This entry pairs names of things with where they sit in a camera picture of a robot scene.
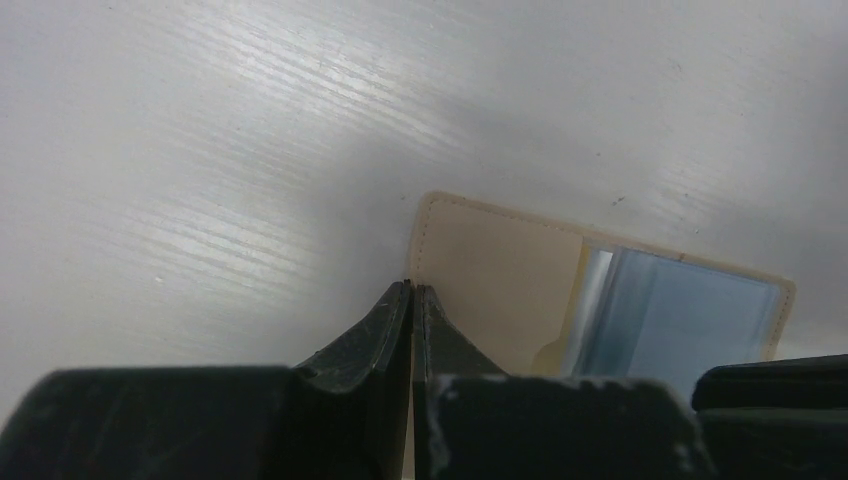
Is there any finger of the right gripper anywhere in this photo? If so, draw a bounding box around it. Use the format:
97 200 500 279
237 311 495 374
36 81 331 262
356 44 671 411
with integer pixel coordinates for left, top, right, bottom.
698 408 847 480
691 354 847 411

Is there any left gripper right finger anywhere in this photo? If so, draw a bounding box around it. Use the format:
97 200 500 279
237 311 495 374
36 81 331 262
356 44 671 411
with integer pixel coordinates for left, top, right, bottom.
413 286 718 479

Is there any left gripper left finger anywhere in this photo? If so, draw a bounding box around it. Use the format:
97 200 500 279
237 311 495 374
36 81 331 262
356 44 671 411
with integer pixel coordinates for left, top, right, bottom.
1 281 412 479

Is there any beige leather card holder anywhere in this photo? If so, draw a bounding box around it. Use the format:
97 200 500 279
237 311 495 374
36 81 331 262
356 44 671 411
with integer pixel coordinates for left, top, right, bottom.
407 191 796 375

